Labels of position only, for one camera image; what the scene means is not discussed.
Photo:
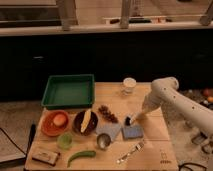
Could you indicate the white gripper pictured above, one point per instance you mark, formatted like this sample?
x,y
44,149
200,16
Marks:
x,y
151,102

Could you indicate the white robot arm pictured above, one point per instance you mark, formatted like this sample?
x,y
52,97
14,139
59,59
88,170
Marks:
x,y
165,90

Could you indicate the small metal cup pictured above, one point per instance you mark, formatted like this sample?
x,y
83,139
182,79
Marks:
x,y
103,141

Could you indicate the green plastic cup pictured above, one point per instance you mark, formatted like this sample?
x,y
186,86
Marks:
x,y
64,141

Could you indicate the white lidded jar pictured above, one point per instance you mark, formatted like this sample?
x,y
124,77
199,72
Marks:
x,y
128,85

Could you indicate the blue sponge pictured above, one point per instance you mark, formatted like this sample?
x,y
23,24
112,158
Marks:
x,y
131,132

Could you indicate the metal fork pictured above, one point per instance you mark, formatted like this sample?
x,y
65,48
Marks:
x,y
136,148

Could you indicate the brown pine cone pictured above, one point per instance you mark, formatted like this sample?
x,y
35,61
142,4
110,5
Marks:
x,y
107,114

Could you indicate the grey blue cloth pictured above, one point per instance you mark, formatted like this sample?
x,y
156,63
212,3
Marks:
x,y
112,129

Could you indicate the wooden board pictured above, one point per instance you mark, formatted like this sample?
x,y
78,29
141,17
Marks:
x,y
156,155

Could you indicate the dark brown bowl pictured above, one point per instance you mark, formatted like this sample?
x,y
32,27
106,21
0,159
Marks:
x,y
91,126

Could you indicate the green chili pepper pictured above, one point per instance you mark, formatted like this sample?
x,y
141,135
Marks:
x,y
86,153

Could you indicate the green plastic tray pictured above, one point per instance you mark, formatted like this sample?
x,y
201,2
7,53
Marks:
x,y
69,91

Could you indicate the orange round fruit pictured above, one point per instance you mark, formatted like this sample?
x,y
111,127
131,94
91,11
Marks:
x,y
59,120

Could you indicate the orange plastic bowl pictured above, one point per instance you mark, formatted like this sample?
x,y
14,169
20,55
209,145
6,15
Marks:
x,y
49,129

